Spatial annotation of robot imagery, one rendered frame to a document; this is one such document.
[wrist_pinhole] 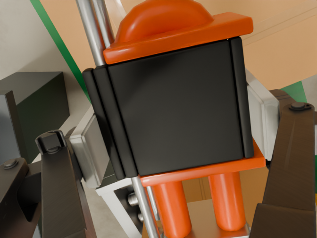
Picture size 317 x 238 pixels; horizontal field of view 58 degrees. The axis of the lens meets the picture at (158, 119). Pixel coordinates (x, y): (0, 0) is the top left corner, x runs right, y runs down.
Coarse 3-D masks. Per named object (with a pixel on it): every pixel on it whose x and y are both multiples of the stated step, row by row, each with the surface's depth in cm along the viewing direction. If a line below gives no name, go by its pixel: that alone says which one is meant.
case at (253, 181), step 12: (264, 168) 86; (192, 180) 94; (204, 180) 92; (252, 180) 83; (264, 180) 81; (192, 192) 89; (204, 192) 87; (252, 192) 79; (252, 204) 75; (252, 216) 72; (144, 228) 83
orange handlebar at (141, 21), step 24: (168, 0) 15; (192, 0) 15; (120, 24) 16; (144, 24) 15; (168, 24) 15; (192, 24) 15; (168, 192) 19; (216, 192) 19; (240, 192) 19; (168, 216) 20; (216, 216) 21; (240, 216) 20
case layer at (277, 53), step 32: (64, 0) 83; (128, 0) 83; (224, 0) 82; (256, 0) 82; (288, 0) 82; (64, 32) 87; (256, 32) 85; (288, 32) 85; (256, 64) 89; (288, 64) 89
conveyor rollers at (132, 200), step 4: (268, 168) 105; (132, 184) 108; (120, 188) 109; (124, 188) 110; (128, 196) 113; (132, 196) 112; (128, 200) 112; (132, 200) 111; (136, 200) 111; (132, 204) 112; (136, 204) 112; (140, 212) 116; (140, 216) 115; (140, 220) 115
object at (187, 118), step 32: (192, 32) 14; (224, 32) 14; (128, 64) 14; (160, 64) 14; (192, 64) 14; (224, 64) 14; (128, 96) 15; (160, 96) 15; (192, 96) 15; (224, 96) 15; (128, 128) 16; (160, 128) 16; (192, 128) 16; (224, 128) 16; (160, 160) 16; (192, 160) 16; (224, 160) 16; (256, 160) 16
